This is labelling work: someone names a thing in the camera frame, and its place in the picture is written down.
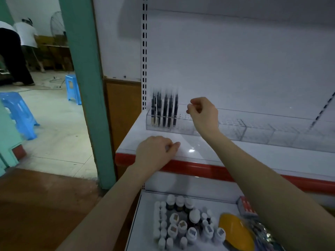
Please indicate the person's left hand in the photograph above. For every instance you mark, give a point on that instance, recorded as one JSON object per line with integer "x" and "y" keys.
{"x": 150, "y": 152}

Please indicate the person's right hand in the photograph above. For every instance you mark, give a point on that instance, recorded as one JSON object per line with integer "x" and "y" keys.
{"x": 206, "y": 117}

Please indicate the person's right thumb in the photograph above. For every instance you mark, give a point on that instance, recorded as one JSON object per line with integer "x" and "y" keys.
{"x": 190, "y": 110}

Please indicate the person's left thumb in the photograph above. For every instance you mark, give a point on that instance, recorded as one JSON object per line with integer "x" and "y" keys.
{"x": 174, "y": 146}

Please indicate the person's right forearm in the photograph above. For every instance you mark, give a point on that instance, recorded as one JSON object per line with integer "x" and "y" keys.
{"x": 261, "y": 185}

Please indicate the person's left forearm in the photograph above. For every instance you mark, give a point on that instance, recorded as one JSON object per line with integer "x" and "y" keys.
{"x": 112, "y": 211}

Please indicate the row of black pens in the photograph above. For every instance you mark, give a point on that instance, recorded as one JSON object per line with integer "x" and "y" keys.
{"x": 165, "y": 109}

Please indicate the clear acrylic pen holder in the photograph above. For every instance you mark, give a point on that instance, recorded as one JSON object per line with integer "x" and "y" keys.
{"x": 251, "y": 130}

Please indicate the white slotted shelf upright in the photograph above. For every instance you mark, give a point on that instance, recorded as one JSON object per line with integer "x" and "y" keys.
{"x": 323, "y": 108}
{"x": 144, "y": 49}

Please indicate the cluster of white-capped bottles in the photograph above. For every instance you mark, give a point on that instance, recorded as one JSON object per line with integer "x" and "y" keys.
{"x": 183, "y": 224}

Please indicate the white shelf with red edge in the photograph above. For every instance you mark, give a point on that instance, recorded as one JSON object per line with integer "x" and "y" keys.
{"x": 261, "y": 156}

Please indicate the white lower shelf tray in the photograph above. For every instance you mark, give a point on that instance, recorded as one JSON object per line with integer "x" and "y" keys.
{"x": 142, "y": 227}

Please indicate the red and white box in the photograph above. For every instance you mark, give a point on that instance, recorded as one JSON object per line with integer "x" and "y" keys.
{"x": 246, "y": 206}

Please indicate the green pillar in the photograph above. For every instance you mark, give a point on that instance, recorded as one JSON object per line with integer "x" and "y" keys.
{"x": 86, "y": 88}

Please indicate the yellow plastic package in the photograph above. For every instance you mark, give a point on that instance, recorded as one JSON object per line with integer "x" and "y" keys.
{"x": 235, "y": 232}

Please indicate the small blue plastic stool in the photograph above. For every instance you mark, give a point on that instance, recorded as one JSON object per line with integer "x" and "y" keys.
{"x": 72, "y": 88}

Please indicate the clear plastic wrapped items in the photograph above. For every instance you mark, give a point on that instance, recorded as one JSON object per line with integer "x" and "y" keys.
{"x": 264, "y": 237}

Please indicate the brown wooden bench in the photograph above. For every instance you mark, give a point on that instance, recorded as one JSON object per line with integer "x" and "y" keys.
{"x": 56, "y": 54}

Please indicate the round metal fan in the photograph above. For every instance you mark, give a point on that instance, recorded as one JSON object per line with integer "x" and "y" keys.
{"x": 58, "y": 26}

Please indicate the large blue plastic stool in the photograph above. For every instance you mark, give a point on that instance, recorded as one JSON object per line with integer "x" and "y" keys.
{"x": 19, "y": 112}

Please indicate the green painted cabinet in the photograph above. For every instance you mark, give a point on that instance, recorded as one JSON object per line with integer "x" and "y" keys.
{"x": 9, "y": 138}

